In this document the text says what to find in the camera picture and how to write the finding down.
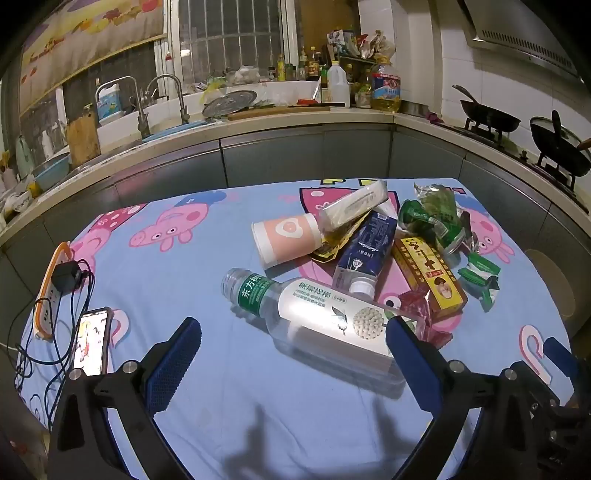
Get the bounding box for white cable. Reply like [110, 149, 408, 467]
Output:
[0, 342, 33, 370]

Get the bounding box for green white candy wrapper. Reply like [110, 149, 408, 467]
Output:
[458, 253, 502, 284]
[478, 277, 502, 313]

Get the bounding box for white plastic jug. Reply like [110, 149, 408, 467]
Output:
[321, 60, 351, 107]

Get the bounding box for black charger plug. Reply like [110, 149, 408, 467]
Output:
[51, 262, 83, 292]

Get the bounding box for yellow snack wrapper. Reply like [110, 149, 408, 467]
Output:
[310, 217, 370, 264]

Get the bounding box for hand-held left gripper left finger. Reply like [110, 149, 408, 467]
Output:
[48, 316, 204, 480]

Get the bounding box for upright wooden cutting board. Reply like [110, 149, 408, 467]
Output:
[66, 115, 101, 169]

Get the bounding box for flat wooden cutting board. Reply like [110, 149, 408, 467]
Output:
[227, 106, 331, 121]

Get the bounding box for pile of food packets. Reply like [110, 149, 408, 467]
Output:
[327, 28, 395, 63]

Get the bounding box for red plastic wrapper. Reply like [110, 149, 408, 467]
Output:
[392, 291, 452, 347]

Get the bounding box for black charging cable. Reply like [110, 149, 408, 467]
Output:
[9, 261, 98, 430]

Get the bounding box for floral printed curtain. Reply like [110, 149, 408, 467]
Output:
[18, 0, 167, 112]

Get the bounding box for yellow cooking oil bottle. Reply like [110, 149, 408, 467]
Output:
[369, 62, 402, 112]

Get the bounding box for blue milk carton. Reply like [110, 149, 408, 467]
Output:
[331, 210, 399, 296]

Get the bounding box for clear plastic tea bottle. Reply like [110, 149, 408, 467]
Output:
[220, 267, 408, 393]

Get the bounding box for barred window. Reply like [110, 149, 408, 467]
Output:
[178, 0, 284, 84]

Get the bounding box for blue white plastic tub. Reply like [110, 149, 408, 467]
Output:
[96, 85, 125, 124]

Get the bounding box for range hood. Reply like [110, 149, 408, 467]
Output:
[457, 0, 580, 77]

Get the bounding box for pink paper cup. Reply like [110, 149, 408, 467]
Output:
[252, 213, 322, 271]

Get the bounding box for row of condiment bottles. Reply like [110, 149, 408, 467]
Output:
[274, 46, 329, 84]

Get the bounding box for steel pot lid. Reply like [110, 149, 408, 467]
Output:
[202, 90, 258, 118]

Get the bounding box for blue pig print blanket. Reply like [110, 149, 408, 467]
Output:
[9, 178, 578, 480]

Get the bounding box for white plastic packet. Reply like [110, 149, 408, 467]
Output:
[318, 180, 389, 232]

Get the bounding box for orange white power strip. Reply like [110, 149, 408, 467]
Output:
[34, 242, 75, 342]

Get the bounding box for crushed green can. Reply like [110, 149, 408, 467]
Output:
[398, 199, 467, 256]

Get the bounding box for black wok with lid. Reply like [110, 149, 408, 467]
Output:
[529, 110, 591, 177]

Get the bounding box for steel faucet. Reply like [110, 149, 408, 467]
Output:
[147, 73, 191, 125]
[95, 76, 149, 134]

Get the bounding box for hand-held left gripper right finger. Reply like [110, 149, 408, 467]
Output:
[386, 316, 546, 480]

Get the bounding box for grey kitchen cabinets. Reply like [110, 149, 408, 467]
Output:
[0, 122, 591, 259]

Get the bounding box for yellow red cardboard box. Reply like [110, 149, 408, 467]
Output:
[392, 236, 468, 319]

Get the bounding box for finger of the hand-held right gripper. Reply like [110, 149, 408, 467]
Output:
[541, 337, 591, 409]

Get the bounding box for smartphone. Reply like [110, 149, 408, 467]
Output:
[71, 307, 114, 377]

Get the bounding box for black wok with handle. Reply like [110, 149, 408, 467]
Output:
[452, 84, 522, 134]

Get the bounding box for blue basin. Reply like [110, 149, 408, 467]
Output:
[31, 152, 71, 190]

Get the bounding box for gas stove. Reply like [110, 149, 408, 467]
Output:
[462, 117, 591, 199]

